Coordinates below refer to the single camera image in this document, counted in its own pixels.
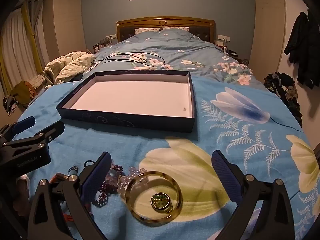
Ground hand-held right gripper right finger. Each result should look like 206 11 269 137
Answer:
211 150 295 240

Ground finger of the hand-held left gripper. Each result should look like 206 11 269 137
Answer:
10 116 36 136
32 120 65 143

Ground amber bangle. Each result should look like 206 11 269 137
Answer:
126 171 183 227

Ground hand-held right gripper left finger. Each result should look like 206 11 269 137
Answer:
27 152 113 240

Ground wooden bed headboard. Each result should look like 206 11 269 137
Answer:
116 17 216 44

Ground pale pink crystal bead bracelet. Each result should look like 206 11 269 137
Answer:
119 166 150 194

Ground beige puffer jacket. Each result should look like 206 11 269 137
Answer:
42 51 97 91

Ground white and yellow curtains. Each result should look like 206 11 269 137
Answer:
0 0 50 100

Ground grey-blue floral duvet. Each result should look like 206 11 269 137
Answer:
92 29 266 90

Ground green gold ring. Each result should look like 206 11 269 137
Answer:
150 192 173 213

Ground black cable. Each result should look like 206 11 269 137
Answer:
89 52 167 68

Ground dark bedside table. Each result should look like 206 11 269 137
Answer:
220 44 248 66

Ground orange wrist watch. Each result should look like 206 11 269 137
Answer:
50 166 78 223

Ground olive clothing heap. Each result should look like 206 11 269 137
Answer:
10 81 38 111

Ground patterned cloth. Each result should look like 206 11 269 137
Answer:
3 96 20 117

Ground cluttered bedside table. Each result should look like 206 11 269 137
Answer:
92 39 117 54

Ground floral pillow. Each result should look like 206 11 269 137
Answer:
134 27 161 35
162 26 190 32

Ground hanging dark coat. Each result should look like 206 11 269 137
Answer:
284 10 320 90

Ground pile of dark clothes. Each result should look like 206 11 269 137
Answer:
264 72 303 128

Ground purple beaded bracelet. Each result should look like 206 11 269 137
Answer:
94 164 125 208

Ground blue flower printed blanket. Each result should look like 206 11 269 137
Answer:
12 76 318 240

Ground dark blue shallow box tray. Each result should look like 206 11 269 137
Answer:
55 70 196 133

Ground person's left hand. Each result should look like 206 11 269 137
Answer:
13 176 32 217

